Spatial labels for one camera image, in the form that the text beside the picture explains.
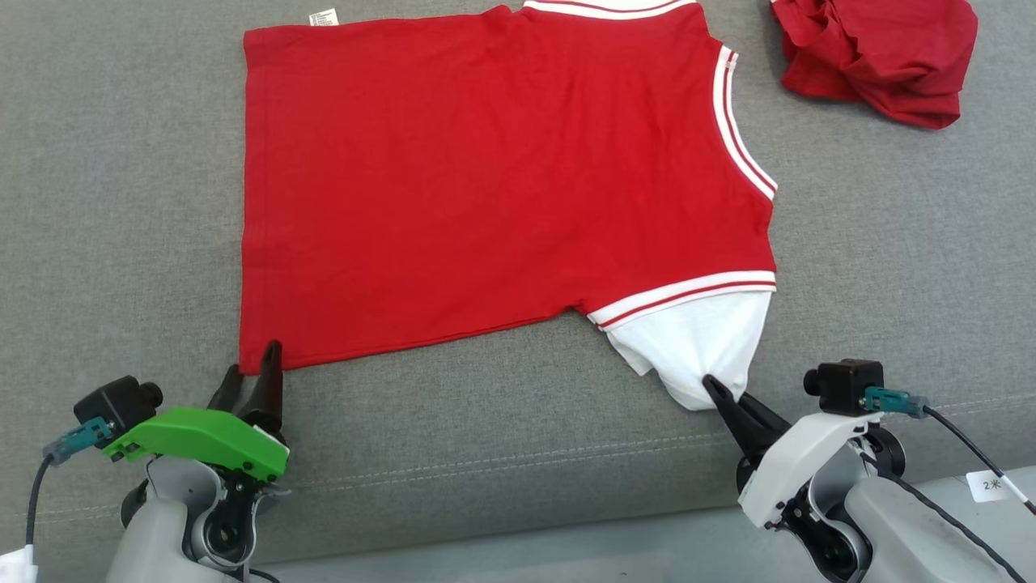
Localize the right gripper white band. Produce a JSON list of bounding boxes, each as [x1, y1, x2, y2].
[[702, 373, 885, 530]]

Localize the red shirt with white sleeves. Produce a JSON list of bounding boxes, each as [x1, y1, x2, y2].
[[239, 0, 779, 412]]

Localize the camera cable teal plug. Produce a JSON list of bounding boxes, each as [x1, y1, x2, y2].
[[24, 417, 114, 551], [863, 386, 1036, 517]]

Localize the right camera cable teal plug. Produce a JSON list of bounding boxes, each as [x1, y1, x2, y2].
[[863, 386, 1036, 517]]

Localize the red shorts with white stripes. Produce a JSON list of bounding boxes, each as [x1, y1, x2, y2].
[[769, 0, 979, 130]]

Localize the white tag printed 2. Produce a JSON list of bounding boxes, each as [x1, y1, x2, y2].
[[966, 470, 1025, 504]]

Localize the plain white cable tag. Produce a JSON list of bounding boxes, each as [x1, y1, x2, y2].
[[0, 544, 40, 583]]

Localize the left camera cable teal plug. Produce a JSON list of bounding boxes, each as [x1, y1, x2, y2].
[[24, 417, 114, 551]]

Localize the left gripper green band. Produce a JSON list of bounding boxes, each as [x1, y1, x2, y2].
[[104, 340, 291, 483]]

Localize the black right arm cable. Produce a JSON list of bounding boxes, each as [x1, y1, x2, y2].
[[856, 449, 1008, 583]]

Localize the grey fabric sofa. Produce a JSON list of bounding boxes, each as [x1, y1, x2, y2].
[[0, 0, 1036, 568]]

